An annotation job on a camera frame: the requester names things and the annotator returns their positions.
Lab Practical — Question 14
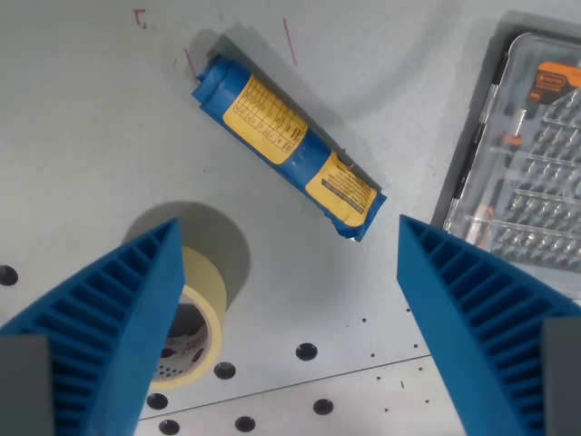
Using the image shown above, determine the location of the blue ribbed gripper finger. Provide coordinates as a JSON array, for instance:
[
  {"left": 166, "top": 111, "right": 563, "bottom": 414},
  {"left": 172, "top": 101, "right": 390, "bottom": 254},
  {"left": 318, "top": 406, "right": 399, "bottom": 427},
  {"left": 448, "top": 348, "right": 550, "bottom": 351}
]
[
  {"left": 0, "top": 216, "right": 187, "bottom": 436},
  {"left": 396, "top": 214, "right": 581, "bottom": 436}
]

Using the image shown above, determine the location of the blue bag with yellow labels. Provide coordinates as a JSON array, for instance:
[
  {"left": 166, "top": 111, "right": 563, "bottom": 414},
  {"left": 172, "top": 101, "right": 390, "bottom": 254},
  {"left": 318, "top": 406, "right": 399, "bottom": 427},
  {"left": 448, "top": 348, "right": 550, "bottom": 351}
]
[{"left": 191, "top": 52, "right": 389, "bottom": 243}]

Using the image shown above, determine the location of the beige masking tape roll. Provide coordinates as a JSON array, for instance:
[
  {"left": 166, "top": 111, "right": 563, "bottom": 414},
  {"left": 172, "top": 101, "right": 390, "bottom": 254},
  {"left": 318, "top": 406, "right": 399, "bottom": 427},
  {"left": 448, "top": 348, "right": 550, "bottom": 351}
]
[{"left": 149, "top": 246, "right": 228, "bottom": 390}]

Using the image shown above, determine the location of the clear screwdriver bit set case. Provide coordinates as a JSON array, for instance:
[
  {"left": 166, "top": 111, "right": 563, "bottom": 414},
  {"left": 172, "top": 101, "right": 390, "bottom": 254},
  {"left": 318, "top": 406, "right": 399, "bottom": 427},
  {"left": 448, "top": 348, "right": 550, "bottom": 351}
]
[{"left": 430, "top": 10, "right": 581, "bottom": 301}]

